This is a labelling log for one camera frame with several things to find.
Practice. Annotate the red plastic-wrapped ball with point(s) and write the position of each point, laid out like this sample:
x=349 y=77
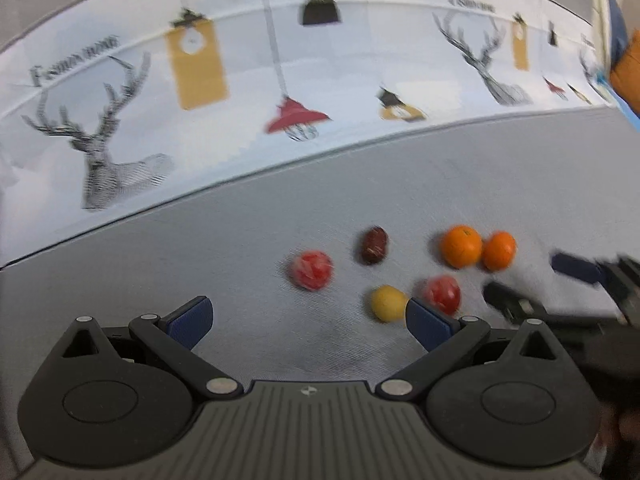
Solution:
x=311 y=270
x=442 y=292

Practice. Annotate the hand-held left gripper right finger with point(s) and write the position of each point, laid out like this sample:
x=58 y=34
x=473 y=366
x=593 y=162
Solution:
x=429 y=325

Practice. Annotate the dried red jujube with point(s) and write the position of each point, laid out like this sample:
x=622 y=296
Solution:
x=374 y=245

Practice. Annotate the yellowish longan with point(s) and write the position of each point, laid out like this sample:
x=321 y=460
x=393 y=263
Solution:
x=387 y=304

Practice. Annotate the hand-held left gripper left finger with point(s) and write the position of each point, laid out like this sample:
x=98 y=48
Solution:
x=191 y=321

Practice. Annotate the orange tangerine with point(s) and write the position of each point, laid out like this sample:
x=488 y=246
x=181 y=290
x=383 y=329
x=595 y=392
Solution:
x=461 y=246
x=500 y=250

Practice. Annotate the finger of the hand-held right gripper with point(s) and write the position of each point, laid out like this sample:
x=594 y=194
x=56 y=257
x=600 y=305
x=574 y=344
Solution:
x=575 y=268
x=505 y=300

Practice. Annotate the orange and blue object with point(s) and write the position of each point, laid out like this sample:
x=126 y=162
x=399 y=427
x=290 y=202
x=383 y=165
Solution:
x=625 y=70

